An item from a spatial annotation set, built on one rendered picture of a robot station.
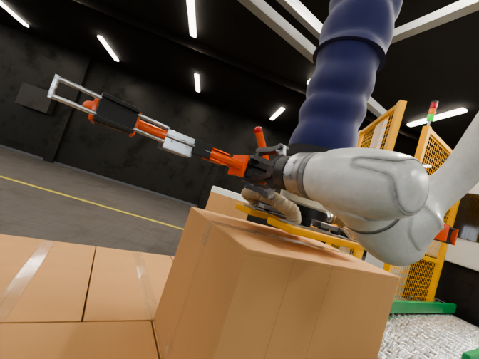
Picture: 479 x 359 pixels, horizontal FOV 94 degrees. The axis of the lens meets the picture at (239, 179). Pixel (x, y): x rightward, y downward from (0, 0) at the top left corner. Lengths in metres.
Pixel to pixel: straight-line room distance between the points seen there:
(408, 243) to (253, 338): 0.35
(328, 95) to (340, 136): 0.14
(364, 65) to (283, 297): 0.71
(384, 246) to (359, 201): 0.14
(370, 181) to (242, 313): 0.35
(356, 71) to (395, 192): 0.56
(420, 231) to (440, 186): 0.09
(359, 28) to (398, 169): 0.64
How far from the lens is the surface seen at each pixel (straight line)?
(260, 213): 0.75
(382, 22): 0.95
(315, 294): 0.63
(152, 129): 0.52
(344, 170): 0.35
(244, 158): 0.60
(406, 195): 0.34
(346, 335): 0.80
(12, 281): 1.08
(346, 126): 0.78
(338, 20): 0.95
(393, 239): 0.45
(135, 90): 9.67
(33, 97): 10.57
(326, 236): 0.69
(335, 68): 0.84
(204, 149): 0.54
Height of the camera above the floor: 1.04
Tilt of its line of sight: 3 degrees up
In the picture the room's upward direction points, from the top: 18 degrees clockwise
